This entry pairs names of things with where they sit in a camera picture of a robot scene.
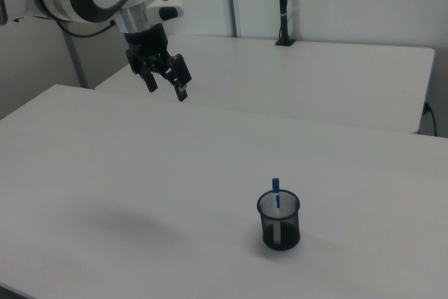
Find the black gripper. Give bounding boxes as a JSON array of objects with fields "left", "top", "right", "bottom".
[{"left": 122, "top": 24, "right": 193, "bottom": 102}]

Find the white marker with blue cap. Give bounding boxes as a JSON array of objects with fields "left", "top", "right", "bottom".
[{"left": 271, "top": 176, "right": 282, "bottom": 244}]

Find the white rear table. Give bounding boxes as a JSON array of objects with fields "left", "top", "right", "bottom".
[{"left": 94, "top": 34, "right": 436, "bottom": 135}]

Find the black pole with clamp base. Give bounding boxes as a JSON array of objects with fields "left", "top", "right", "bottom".
[{"left": 274, "top": 0, "right": 297, "bottom": 48}]

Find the black mesh pen cup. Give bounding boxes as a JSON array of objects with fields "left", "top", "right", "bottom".
[{"left": 256, "top": 188, "right": 302, "bottom": 252}]

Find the grey metal frame leg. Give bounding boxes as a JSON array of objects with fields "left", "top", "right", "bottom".
[{"left": 62, "top": 29, "right": 89, "bottom": 90}]

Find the black cable on robot arm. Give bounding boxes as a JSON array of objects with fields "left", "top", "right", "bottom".
[{"left": 55, "top": 18, "right": 117, "bottom": 38}]

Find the black cable beside rear table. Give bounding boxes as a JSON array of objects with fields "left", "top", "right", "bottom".
[{"left": 422, "top": 102, "right": 439, "bottom": 137}]

